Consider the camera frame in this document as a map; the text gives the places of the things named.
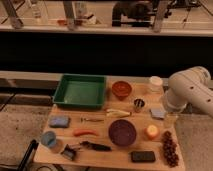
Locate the black binder clip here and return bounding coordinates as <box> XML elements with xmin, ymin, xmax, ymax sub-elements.
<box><xmin>61</xmin><ymin>145</ymin><xmax>79</xmax><ymax>161</ymax></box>

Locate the wooden board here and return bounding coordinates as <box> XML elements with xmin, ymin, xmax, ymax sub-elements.
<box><xmin>34</xmin><ymin>82</ymin><xmax>185</xmax><ymax>171</ymax></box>

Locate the black eraser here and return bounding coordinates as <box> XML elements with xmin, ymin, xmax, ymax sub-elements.
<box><xmin>130</xmin><ymin>151</ymin><xmax>156</xmax><ymax>163</ymax></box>

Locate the purple bowl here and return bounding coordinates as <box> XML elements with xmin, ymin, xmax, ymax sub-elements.
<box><xmin>108</xmin><ymin>119</ymin><xmax>137</xmax><ymax>147</ymax></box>

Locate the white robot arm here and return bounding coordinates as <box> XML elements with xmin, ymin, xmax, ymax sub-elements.
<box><xmin>161</xmin><ymin>66</ymin><xmax>213</xmax><ymax>117</ymax></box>

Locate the orange bowl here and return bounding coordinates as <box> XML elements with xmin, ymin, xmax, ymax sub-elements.
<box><xmin>112</xmin><ymin>81</ymin><xmax>132</xmax><ymax>100</ymax></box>

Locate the dark red grape bunch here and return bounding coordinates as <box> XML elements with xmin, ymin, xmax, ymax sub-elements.
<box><xmin>162</xmin><ymin>131</ymin><xmax>179</xmax><ymax>167</ymax></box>

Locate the green plastic tray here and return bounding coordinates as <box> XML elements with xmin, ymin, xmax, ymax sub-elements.
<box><xmin>53</xmin><ymin>74</ymin><xmax>106</xmax><ymax>109</ymax></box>

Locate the blue-grey cloth pad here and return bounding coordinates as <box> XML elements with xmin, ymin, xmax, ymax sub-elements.
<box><xmin>150</xmin><ymin>108</ymin><xmax>165</xmax><ymax>119</ymax></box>

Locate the black marker pen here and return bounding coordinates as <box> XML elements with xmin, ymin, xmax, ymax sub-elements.
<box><xmin>80</xmin><ymin>141</ymin><xmax>111</xmax><ymax>151</ymax></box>

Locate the blue sponge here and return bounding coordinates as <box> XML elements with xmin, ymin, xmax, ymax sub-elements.
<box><xmin>49</xmin><ymin>116</ymin><xmax>70</xmax><ymax>128</ymax></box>

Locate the orange carrot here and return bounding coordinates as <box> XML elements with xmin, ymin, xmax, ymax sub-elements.
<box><xmin>73</xmin><ymin>129</ymin><xmax>99</xmax><ymax>136</ymax></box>

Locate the yellow orange fruit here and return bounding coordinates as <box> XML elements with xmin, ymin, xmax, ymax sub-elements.
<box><xmin>145</xmin><ymin>125</ymin><xmax>159</xmax><ymax>140</ymax></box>

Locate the small metal cup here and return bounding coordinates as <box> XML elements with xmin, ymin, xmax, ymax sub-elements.
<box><xmin>134</xmin><ymin>98</ymin><xmax>145</xmax><ymax>113</ymax></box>

